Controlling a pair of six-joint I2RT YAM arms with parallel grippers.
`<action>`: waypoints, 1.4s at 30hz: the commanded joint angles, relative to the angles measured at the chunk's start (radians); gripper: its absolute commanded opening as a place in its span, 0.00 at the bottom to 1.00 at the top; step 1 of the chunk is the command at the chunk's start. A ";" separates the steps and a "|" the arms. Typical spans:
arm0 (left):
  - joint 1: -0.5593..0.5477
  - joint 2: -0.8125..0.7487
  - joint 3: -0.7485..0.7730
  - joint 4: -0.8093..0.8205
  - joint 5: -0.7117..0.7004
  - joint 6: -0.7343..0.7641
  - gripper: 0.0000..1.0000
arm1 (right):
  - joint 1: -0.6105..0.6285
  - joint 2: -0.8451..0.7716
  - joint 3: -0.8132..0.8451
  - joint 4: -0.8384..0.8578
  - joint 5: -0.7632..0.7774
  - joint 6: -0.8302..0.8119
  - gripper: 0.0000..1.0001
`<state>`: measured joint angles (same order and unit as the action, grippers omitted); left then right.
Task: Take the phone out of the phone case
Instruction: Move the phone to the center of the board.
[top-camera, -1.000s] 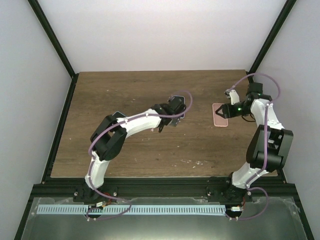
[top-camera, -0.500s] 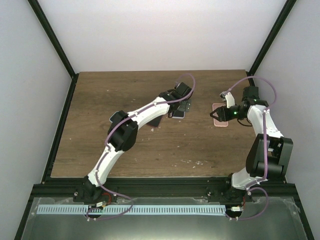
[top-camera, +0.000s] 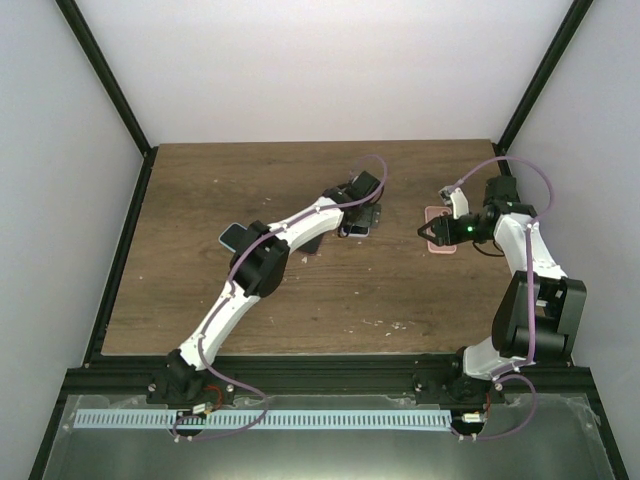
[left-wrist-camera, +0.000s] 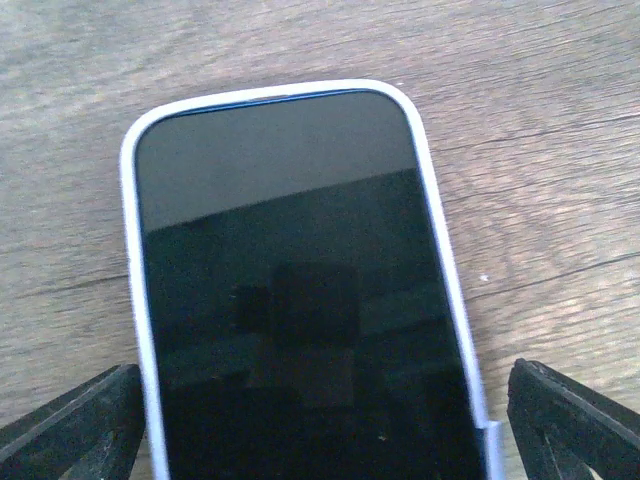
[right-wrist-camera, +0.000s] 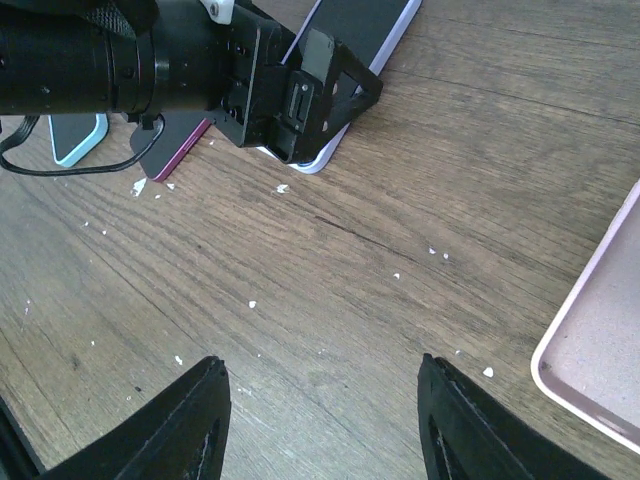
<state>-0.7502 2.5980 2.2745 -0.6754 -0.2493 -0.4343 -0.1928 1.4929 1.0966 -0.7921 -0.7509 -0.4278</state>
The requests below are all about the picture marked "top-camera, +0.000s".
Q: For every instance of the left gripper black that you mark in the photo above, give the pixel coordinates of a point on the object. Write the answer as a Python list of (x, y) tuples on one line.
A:
[(368, 216)]

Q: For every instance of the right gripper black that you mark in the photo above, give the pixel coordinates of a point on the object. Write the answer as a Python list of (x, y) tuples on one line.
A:
[(441, 229)]

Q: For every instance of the pink phone case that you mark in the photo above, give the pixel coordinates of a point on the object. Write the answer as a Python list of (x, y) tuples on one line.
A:
[(437, 212)]

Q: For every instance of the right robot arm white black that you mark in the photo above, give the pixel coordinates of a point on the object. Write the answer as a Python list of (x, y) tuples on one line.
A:
[(537, 319)]

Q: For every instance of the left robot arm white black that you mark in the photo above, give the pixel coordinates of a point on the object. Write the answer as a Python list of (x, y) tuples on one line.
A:
[(257, 269)]

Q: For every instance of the phone in blue case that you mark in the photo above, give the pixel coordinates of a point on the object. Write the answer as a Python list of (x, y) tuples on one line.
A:
[(233, 238)]

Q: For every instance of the clear acrylic sheet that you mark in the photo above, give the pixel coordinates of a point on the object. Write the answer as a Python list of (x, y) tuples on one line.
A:
[(542, 436)]

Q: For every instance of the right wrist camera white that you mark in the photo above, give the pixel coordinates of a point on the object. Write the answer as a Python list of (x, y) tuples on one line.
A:
[(455, 199)]

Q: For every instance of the light blue slotted cable duct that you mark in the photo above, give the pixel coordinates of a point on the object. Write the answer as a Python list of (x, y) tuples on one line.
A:
[(260, 419)]

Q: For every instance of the left black frame post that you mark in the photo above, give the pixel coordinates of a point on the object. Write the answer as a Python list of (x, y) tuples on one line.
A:
[(93, 52)]

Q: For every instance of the black frame post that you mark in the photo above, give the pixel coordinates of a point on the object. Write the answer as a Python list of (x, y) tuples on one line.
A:
[(561, 40), (93, 52)]

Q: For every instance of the right black frame post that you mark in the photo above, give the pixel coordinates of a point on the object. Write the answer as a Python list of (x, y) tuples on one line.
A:
[(561, 40)]

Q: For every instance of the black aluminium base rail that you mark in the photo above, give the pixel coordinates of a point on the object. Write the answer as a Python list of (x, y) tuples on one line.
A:
[(429, 378)]

